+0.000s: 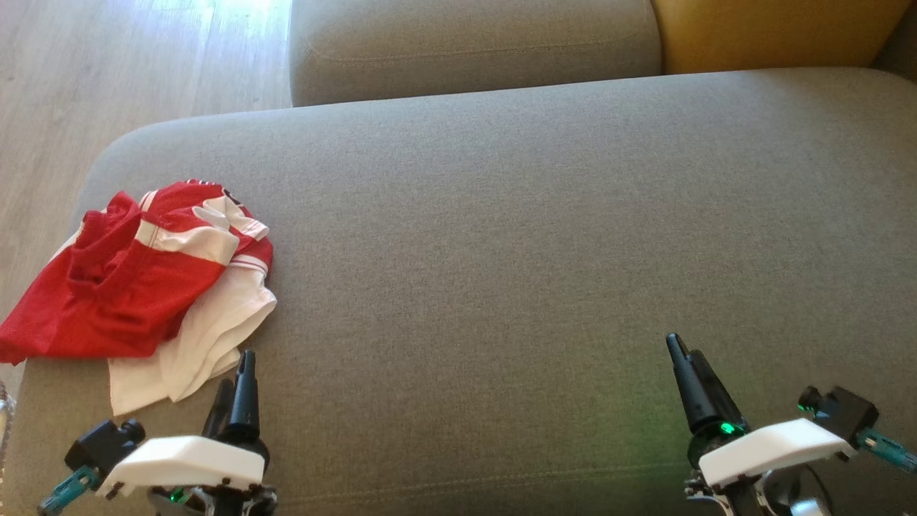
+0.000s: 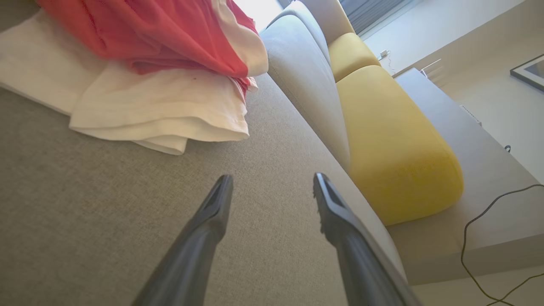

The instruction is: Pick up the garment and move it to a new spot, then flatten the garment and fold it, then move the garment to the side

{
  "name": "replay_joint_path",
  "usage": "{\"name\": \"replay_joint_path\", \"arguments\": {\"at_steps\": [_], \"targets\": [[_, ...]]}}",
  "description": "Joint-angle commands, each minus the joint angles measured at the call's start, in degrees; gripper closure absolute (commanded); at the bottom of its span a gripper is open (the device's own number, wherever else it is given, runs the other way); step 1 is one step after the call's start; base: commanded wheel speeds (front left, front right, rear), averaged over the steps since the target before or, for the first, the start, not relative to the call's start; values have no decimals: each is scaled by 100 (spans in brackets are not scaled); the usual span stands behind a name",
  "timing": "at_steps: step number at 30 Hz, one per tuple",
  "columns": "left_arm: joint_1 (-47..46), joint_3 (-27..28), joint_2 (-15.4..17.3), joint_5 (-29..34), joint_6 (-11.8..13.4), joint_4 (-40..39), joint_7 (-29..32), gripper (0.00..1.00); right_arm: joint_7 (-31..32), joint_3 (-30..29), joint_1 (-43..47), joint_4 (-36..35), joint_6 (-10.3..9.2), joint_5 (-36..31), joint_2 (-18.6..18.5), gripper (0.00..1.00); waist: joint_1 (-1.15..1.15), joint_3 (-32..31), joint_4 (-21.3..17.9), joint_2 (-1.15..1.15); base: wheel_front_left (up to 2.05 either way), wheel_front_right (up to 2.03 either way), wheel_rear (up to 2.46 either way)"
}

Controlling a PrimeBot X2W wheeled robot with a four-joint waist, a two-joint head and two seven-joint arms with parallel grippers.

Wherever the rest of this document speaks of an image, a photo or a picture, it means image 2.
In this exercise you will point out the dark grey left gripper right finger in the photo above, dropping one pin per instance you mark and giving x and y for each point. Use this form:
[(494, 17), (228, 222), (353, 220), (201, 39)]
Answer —
[(357, 263)]

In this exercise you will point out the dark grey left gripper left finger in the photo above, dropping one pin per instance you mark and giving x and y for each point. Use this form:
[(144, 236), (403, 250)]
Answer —
[(191, 255)]

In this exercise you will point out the large grey sofa seat cushion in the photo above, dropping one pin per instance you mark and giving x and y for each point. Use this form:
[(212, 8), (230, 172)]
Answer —
[(106, 212)]

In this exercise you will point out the large yellow sofa back cushion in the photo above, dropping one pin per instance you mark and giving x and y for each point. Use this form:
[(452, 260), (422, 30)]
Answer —
[(395, 148)]

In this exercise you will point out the small yellow sofa back cushion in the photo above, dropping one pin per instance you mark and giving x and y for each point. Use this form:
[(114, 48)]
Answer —
[(350, 55)]

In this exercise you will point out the red and cream striped garment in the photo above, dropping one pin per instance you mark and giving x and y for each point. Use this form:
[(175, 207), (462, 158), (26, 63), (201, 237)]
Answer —
[(148, 38)]

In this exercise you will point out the beige sofa back cushion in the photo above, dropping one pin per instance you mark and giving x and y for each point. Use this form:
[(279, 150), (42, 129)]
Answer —
[(329, 17)]

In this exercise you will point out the grey window curtain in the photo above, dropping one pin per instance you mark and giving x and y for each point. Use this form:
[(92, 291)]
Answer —
[(369, 12)]

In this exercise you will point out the white wall fixture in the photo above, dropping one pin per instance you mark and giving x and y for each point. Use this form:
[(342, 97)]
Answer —
[(431, 70)]

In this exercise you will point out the white wall charger plug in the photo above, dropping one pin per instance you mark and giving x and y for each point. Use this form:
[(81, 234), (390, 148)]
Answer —
[(383, 53)]

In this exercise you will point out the framed wall picture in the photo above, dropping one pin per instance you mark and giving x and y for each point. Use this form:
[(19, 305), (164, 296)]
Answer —
[(531, 72)]

